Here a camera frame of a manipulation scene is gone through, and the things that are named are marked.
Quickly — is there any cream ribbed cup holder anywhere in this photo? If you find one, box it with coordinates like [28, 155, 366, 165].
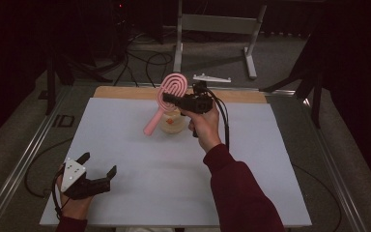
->
[159, 109, 187, 135]

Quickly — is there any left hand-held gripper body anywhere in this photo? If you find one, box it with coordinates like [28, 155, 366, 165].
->
[60, 158, 112, 201]

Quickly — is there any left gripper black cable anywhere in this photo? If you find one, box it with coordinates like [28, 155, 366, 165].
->
[24, 137, 75, 220]

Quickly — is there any pink hairbrush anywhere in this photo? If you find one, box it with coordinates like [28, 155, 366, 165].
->
[143, 72, 190, 136]

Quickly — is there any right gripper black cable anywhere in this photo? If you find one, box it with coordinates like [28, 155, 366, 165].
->
[202, 86, 343, 232]

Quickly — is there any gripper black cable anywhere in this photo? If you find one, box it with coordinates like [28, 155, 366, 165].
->
[24, 137, 75, 220]
[202, 86, 343, 232]

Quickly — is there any person's left hand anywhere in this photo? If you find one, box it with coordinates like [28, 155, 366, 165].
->
[55, 165, 95, 221]

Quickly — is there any grey metal stand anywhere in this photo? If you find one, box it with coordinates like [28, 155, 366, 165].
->
[172, 0, 268, 80]

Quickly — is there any black tripod stand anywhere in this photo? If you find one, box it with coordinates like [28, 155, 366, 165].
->
[259, 32, 325, 130]
[44, 54, 114, 116]

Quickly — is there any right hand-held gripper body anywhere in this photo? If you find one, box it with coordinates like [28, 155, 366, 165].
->
[173, 73, 232, 114]

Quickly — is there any black floor cable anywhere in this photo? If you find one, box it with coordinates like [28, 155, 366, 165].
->
[144, 51, 175, 89]
[114, 47, 140, 88]

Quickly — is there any person's right hand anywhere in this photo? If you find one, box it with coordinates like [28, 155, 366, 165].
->
[180, 104, 222, 154]

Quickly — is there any white table mat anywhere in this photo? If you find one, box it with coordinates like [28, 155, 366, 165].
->
[39, 97, 313, 227]

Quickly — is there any aluminium floor rail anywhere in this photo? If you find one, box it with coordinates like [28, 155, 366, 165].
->
[302, 96, 368, 232]
[0, 85, 73, 232]

